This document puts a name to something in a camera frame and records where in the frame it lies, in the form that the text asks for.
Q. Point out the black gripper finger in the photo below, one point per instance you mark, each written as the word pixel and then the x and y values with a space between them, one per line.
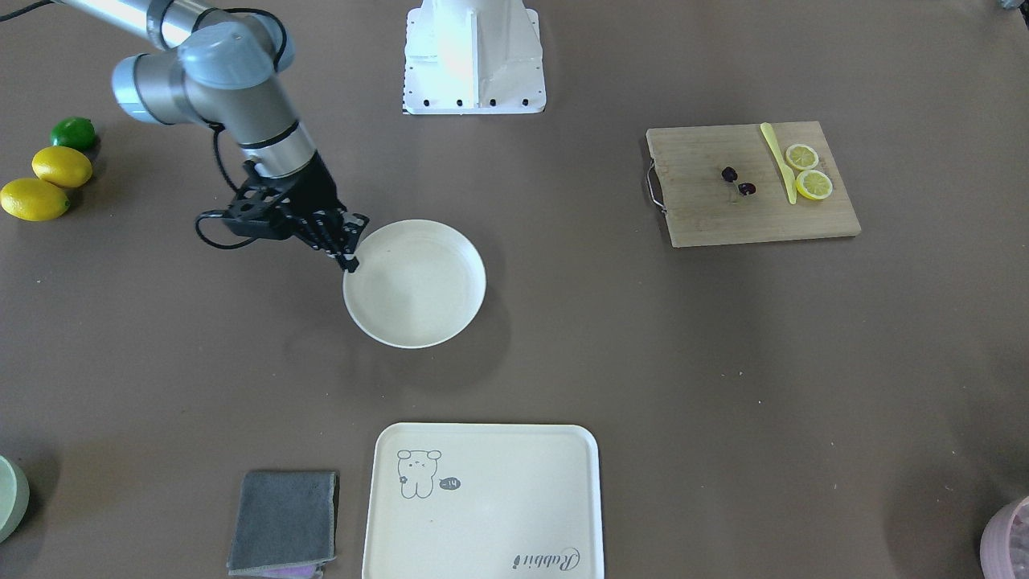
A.
pixel 353 226
pixel 343 251

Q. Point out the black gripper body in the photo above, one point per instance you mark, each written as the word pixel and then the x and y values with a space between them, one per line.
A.
pixel 317 191

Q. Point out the cream round plate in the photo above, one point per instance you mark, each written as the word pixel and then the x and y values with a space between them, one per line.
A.
pixel 419 284

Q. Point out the dark red cherry pair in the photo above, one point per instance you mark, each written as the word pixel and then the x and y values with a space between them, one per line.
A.
pixel 732 179

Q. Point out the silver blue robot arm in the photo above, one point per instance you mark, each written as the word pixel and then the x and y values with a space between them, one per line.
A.
pixel 219 69

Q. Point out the cream rabbit tray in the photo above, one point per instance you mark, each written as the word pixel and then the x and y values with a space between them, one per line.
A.
pixel 485 501

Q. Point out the green lime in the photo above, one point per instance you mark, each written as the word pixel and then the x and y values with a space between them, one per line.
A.
pixel 74 132

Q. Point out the yellow lemon near lime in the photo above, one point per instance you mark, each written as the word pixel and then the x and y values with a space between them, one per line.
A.
pixel 63 166

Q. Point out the grey folded cloth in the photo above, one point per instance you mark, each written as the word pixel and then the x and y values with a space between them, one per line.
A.
pixel 285 524

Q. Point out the yellow lemon near scoop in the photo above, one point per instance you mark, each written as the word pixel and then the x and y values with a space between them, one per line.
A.
pixel 34 200

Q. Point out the mint green bowl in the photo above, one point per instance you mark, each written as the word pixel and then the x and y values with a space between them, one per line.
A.
pixel 15 494

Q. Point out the wooden cutting board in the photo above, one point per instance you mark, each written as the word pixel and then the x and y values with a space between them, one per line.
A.
pixel 723 185

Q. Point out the yellow plastic knife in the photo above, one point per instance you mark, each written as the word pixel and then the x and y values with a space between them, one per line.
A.
pixel 786 172

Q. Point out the lemon slice far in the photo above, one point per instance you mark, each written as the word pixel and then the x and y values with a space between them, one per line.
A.
pixel 802 157

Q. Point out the lemon slice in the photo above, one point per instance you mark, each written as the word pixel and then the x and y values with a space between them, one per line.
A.
pixel 814 185
pixel 802 157

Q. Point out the lemon slice near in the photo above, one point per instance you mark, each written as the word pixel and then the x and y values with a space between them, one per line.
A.
pixel 814 185

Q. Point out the pink bowl with ice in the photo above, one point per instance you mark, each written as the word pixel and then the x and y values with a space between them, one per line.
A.
pixel 1004 542

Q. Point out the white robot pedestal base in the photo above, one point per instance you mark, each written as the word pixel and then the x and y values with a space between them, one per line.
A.
pixel 473 58

